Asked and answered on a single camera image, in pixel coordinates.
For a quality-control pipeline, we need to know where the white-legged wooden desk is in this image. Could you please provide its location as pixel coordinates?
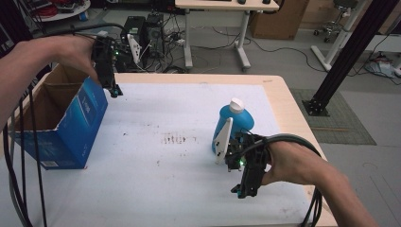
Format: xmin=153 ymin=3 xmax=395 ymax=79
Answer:
xmin=174 ymin=0 xmax=281 ymax=72

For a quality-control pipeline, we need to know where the blue bottle with white cap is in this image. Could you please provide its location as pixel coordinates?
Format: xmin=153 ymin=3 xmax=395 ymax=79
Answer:
xmin=211 ymin=97 xmax=255 ymax=155

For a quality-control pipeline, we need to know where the office chair with wheels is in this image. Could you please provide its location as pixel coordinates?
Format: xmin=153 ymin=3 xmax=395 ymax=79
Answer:
xmin=313 ymin=0 xmax=362 ymax=44

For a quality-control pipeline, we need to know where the brown cardboard box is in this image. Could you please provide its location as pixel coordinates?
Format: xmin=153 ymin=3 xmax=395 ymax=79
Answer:
xmin=250 ymin=0 xmax=310 ymax=41

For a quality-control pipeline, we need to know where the black left gripper cable bundle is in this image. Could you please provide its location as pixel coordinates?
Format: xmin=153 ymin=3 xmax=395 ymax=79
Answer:
xmin=1 ymin=22 xmax=127 ymax=227

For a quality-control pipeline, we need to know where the black computer tower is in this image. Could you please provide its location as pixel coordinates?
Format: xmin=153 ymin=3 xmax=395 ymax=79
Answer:
xmin=142 ymin=12 xmax=166 ymax=60
xmin=120 ymin=15 xmax=147 ymax=55

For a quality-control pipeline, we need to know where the black gripper cable bundle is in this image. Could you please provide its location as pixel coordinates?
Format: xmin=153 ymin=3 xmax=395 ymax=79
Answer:
xmin=243 ymin=132 xmax=323 ymax=227
xmin=1 ymin=22 xmax=127 ymax=227

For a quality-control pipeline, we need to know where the person's left hand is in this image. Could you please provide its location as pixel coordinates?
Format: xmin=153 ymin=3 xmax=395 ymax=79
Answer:
xmin=46 ymin=34 xmax=102 ymax=85

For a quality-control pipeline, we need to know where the black aluminium frame post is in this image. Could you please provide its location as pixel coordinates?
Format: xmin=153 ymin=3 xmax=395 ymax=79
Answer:
xmin=302 ymin=0 xmax=400 ymax=117

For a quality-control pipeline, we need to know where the black right gripper cable bundle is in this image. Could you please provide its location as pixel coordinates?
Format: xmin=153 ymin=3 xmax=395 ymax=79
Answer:
xmin=243 ymin=132 xmax=323 ymax=227

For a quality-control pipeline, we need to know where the black floor cable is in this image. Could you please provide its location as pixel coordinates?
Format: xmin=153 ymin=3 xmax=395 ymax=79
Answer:
xmin=188 ymin=26 xmax=325 ymax=74

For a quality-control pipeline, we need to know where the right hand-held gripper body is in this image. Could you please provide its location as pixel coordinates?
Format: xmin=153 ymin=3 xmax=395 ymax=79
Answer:
xmin=213 ymin=116 xmax=272 ymax=194

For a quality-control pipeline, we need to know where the blue cardboard box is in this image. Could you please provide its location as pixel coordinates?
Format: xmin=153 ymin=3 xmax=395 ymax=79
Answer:
xmin=9 ymin=63 xmax=109 ymax=171

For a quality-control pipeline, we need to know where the grey floor mat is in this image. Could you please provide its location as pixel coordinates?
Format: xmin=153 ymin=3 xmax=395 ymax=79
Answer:
xmin=288 ymin=88 xmax=378 ymax=147

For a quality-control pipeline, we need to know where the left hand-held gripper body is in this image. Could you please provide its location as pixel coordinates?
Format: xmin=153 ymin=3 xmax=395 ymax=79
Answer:
xmin=91 ymin=33 xmax=143 ymax=91

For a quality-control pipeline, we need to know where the round white table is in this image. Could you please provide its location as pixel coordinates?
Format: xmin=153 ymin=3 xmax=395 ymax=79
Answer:
xmin=29 ymin=0 xmax=93 ymax=23

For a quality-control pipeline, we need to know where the white metal stand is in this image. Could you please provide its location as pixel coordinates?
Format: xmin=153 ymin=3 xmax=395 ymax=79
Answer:
xmin=310 ymin=0 xmax=371 ymax=72

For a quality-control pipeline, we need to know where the white table mat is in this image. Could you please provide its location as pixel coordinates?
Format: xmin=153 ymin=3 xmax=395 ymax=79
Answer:
xmin=0 ymin=82 xmax=313 ymax=227

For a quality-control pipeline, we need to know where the person's right hand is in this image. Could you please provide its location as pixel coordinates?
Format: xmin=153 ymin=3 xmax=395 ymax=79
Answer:
xmin=260 ymin=141 xmax=329 ymax=187

